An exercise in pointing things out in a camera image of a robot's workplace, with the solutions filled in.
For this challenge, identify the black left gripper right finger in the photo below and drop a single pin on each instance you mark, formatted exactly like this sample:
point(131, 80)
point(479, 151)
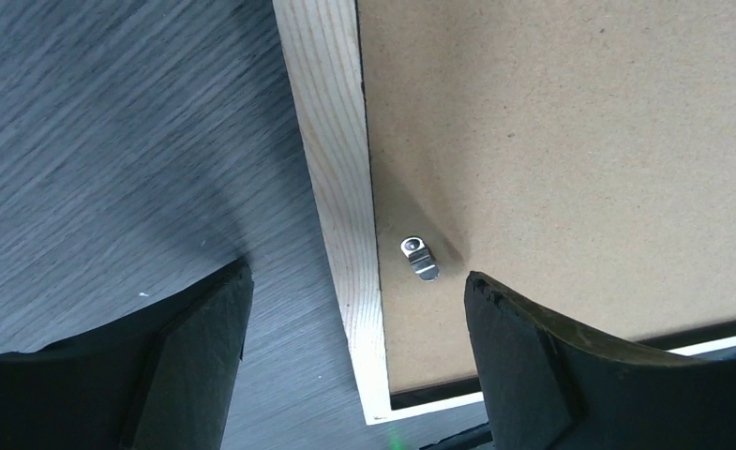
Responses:
point(551, 382)

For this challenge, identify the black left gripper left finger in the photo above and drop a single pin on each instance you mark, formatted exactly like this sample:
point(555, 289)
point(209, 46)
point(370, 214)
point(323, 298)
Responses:
point(161, 377)

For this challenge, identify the brown cardboard backing board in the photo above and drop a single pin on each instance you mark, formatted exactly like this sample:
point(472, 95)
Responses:
point(560, 168)

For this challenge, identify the light wooden picture frame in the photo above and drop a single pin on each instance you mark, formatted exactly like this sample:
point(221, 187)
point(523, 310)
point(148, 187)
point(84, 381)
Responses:
point(336, 186)

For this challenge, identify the small metal turn clip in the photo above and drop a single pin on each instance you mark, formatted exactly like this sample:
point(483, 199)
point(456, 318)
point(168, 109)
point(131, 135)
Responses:
point(420, 258)

